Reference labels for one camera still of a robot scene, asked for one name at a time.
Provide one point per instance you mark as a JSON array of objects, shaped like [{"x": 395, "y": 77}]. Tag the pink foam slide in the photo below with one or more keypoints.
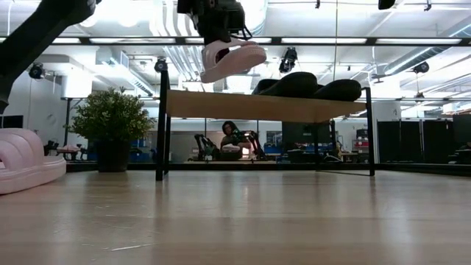
[
  {"x": 29, "y": 169},
  {"x": 239, "y": 62}
]

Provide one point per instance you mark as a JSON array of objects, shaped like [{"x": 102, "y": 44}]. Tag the black foam slide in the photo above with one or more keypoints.
[
  {"x": 342, "y": 91},
  {"x": 294, "y": 84}
]

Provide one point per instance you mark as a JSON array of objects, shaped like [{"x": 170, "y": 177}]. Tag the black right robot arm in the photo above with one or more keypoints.
[{"x": 386, "y": 3}]

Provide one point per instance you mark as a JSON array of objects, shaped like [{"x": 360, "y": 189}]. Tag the black background robot arm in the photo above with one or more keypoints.
[
  {"x": 255, "y": 143},
  {"x": 206, "y": 147}
]

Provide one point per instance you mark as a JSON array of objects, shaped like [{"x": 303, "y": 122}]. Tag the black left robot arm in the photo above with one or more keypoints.
[{"x": 37, "y": 33}]

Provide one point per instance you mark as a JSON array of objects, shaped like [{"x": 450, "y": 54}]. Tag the person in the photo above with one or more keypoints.
[{"x": 230, "y": 132}]

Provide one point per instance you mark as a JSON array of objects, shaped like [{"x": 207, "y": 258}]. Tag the green potted plant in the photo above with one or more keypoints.
[{"x": 110, "y": 117}]

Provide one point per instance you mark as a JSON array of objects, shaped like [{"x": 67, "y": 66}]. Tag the stacked storage bins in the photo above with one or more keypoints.
[{"x": 361, "y": 141}]

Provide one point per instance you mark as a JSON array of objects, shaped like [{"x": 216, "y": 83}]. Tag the black partition cabinets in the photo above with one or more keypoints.
[{"x": 404, "y": 141}]

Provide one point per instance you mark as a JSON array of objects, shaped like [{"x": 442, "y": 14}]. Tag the dark monitor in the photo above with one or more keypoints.
[{"x": 463, "y": 129}]

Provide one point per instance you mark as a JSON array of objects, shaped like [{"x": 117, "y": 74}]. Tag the silver ventilation duct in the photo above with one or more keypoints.
[{"x": 257, "y": 14}]

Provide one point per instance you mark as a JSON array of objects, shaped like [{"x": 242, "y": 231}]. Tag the wooden shelf with black frame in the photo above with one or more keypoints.
[{"x": 257, "y": 106}]

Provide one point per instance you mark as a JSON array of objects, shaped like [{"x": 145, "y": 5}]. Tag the black overhead camera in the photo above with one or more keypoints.
[{"x": 289, "y": 59}]

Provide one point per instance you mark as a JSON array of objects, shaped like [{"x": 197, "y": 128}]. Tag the black overhead frame beam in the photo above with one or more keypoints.
[{"x": 331, "y": 41}]

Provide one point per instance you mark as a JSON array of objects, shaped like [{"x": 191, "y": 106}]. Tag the large dark wall screen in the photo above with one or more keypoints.
[{"x": 301, "y": 132}]

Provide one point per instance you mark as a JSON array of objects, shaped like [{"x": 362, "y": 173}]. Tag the black table frame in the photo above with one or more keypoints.
[{"x": 257, "y": 166}]

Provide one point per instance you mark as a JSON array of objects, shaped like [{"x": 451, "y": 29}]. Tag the small dark wall screen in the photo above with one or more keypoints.
[{"x": 11, "y": 122}]

